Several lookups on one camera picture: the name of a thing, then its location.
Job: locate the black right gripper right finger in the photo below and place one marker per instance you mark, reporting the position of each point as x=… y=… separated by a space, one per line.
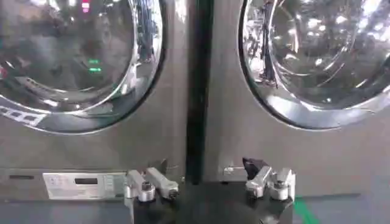
x=268 y=179

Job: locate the silver dryer control panel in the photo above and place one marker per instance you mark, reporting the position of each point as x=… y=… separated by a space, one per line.
x=82 y=185

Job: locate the round glass dryer door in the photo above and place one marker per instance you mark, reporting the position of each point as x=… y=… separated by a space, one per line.
x=317 y=61
x=73 y=58

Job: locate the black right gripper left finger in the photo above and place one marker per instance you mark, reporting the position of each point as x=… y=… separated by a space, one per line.
x=152 y=183

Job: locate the grey dryer with control panel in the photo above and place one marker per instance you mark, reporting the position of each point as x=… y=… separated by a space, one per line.
x=146 y=146

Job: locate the green floor tape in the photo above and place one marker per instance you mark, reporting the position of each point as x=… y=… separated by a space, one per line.
x=303 y=211

